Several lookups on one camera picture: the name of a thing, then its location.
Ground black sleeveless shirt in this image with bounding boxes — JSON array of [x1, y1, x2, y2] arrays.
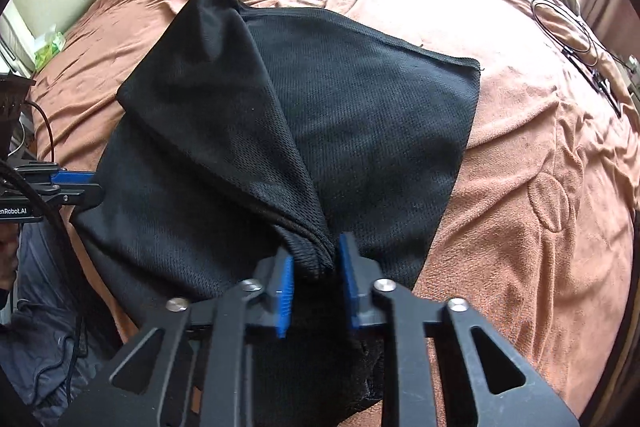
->
[[72, 0, 480, 426]]

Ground person left hand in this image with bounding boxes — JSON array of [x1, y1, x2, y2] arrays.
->
[[0, 222, 20, 291]]

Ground green tissue pack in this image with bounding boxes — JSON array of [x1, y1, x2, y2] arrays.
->
[[34, 25, 66, 72]]

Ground brown bed blanket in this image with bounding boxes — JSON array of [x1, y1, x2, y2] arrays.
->
[[32, 0, 639, 414]]

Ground black glasses on bed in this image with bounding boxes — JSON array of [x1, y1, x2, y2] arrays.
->
[[568, 56, 639, 119]]

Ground pink curtain right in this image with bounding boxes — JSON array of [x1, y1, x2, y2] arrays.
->
[[579, 0, 640, 60]]

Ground black braided cable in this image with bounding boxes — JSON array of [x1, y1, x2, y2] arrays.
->
[[0, 98, 87, 408]]

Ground black coiled cable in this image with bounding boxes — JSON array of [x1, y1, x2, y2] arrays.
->
[[529, 0, 609, 68]]

